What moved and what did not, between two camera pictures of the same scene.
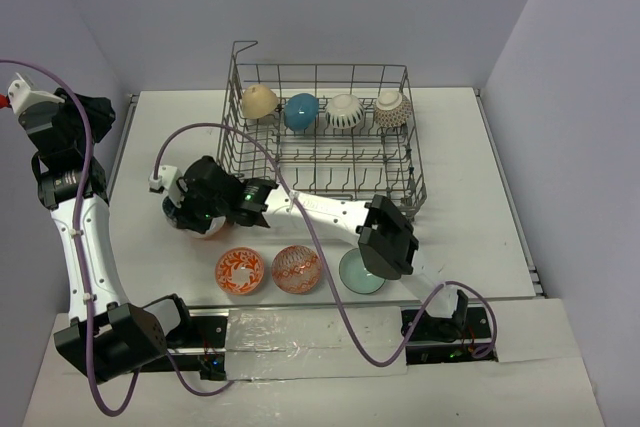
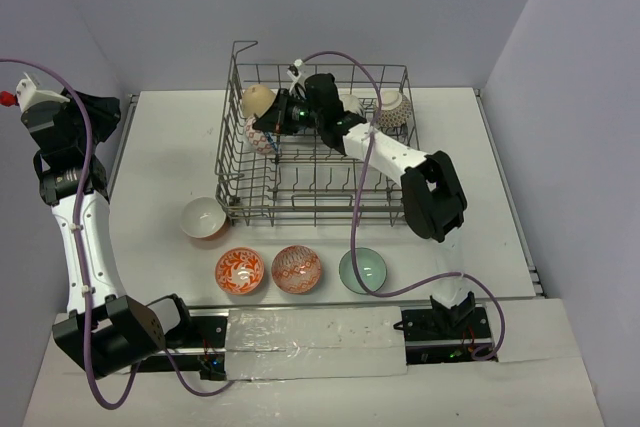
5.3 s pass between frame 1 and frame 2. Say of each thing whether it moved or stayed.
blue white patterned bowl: moved
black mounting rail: stayed
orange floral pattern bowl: stayed
